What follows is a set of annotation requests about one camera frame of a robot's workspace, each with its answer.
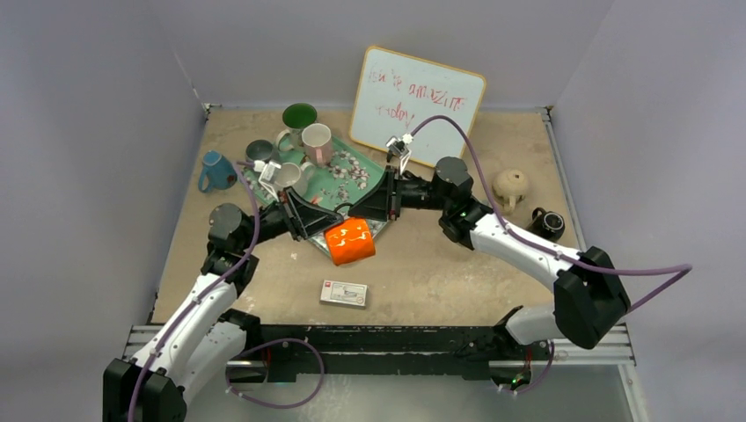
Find yellow framed whiteboard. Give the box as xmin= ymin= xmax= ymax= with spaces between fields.
xmin=349 ymin=46 xmax=486 ymax=167

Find orange mug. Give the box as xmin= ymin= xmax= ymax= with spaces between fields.
xmin=324 ymin=217 xmax=376 ymax=266

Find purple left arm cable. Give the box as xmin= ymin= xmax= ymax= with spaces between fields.
xmin=127 ymin=162 xmax=261 ymax=422

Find green floral tray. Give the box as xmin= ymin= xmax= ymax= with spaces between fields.
xmin=242 ymin=136 xmax=388 ymax=258

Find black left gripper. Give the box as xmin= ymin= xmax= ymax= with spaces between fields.
xmin=238 ymin=186 xmax=341 ymax=251

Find black mug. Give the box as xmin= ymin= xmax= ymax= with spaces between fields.
xmin=526 ymin=207 xmax=566 ymax=242

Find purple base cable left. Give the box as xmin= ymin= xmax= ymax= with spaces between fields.
xmin=224 ymin=338 xmax=325 ymax=410

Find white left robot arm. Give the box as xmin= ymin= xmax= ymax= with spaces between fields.
xmin=103 ymin=188 xmax=344 ymax=421

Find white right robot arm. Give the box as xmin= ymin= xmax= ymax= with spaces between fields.
xmin=347 ymin=157 xmax=632 ymax=358

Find white speckled mug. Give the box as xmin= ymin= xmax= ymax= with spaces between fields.
xmin=272 ymin=162 xmax=317 ymax=196

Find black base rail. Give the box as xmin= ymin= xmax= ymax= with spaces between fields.
xmin=122 ymin=324 xmax=636 ymax=386

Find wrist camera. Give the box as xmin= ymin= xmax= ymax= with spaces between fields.
xmin=385 ymin=133 xmax=413 ymax=176
xmin=252 ymin=160 xmax=282 ymax=200

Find pink faceted mug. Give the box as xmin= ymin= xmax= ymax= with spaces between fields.
xmin=301 ymin=123 xmax=333 ymax=167

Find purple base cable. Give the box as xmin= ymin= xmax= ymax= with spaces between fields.
xmin=498 ymin=343 xmax=556 ymax=397
xmin=224 ymin=338 xmax=325 ymax=410

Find floral mug green inside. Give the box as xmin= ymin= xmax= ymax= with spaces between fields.
xmin=275 ymin=103 xmax=318 ymax=152

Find beige mug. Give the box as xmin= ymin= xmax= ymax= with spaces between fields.
xmin=492 ymin=169 xmax=530 ymax=215

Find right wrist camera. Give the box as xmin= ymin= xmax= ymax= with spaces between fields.
xmin=385 ymin=133 xmax=413 ymax=176

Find blue grey mug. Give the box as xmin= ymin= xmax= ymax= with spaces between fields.
xmin=245 ymin=139 xmax=281 ymax=163

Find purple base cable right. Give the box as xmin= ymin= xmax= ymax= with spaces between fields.
xmin=498 ymin=343 xmax=556 ymax=397

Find small white cardboard box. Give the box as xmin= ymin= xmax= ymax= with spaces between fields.
xmin=319 ymin=280 xmax=369 ymax=309

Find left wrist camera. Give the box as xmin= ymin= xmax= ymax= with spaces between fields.
xmin=252 ymin=160 xmax=282 ymax=200

